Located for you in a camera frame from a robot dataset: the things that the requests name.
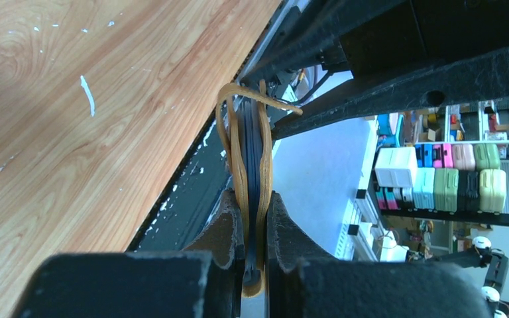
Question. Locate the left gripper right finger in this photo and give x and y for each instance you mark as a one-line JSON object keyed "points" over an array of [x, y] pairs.
{"points": [[304, 280]]}

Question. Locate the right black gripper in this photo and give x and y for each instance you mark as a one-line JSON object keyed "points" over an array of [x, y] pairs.
{"points": [[413, 32]]}

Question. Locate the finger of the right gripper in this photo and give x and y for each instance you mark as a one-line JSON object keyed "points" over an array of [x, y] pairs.
{"points": [[338, 18]]}

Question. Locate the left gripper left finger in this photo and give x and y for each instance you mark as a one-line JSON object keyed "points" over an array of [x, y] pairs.
{"points": [[202, 280]]}

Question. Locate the yellow leather card holder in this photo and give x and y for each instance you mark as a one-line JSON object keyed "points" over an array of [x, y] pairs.
{"points": [[244, 129]]}

